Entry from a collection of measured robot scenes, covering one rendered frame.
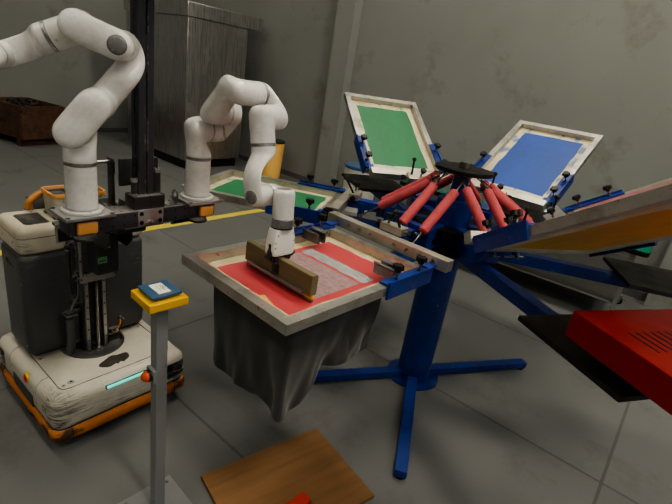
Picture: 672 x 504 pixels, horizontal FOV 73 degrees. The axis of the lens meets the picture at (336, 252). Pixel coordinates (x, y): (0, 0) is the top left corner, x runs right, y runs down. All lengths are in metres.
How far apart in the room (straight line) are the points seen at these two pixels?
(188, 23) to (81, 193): 5.63
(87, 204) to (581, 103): 4.82
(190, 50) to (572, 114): 4.90
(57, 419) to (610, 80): 5.22
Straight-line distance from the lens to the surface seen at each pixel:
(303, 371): 1.66
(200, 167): 1.86
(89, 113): 1.54
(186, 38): 7.16
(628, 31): 5.55
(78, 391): 2.31
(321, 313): 1.44
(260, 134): 1.57
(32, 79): 9.37
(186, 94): 7.16
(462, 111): 5.94
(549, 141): 3.64
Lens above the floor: 1.68
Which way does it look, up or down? 21 degrees down
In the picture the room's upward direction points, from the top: 9 degrees clockwise
